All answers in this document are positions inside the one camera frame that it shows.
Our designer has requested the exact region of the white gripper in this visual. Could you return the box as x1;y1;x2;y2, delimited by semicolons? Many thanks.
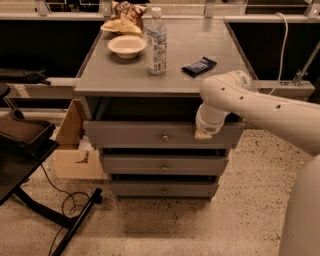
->
195;103;228;139

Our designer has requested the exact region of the grey top drawer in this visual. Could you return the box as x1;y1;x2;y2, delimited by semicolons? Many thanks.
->
83;97;246;150

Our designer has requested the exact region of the grey drawer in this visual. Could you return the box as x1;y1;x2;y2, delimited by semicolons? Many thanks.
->
102;148;228;176
110;174;218;198
83;97;246;150

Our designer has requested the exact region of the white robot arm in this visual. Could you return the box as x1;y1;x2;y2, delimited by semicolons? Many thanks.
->
196;70;320;256

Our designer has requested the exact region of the grey drawer cabinet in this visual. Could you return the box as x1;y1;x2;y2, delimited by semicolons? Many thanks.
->
75;19;245;199

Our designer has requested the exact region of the grey middle drawer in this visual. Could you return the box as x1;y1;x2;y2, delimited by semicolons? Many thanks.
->
102;148;228;176

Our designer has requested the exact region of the grey bottom drawer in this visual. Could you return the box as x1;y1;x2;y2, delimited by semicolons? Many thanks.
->
110;174;218;198

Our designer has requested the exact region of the dark blue snack packet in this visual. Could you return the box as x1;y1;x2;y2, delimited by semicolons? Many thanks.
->
182;56;217;78

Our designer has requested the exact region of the clear plastic water bottle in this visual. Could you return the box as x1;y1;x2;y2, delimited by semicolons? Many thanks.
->
146;7;167;75

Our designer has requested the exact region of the white bowl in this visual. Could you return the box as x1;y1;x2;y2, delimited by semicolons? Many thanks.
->
108;35;146;59

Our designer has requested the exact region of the cardboard box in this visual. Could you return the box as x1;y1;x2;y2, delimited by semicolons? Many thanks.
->
53;99;107;180

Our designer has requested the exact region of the yellow cloth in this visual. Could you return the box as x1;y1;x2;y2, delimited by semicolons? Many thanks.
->
100;19;142;36

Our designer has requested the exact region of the brown chip bag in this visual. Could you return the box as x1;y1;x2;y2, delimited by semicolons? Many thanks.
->
112;0;147;29

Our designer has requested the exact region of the black stand with tray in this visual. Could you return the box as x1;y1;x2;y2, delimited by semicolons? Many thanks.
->
0;82;102;256

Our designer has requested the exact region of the white hanging cable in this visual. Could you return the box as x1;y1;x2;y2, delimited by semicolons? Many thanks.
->
268;12;289;96

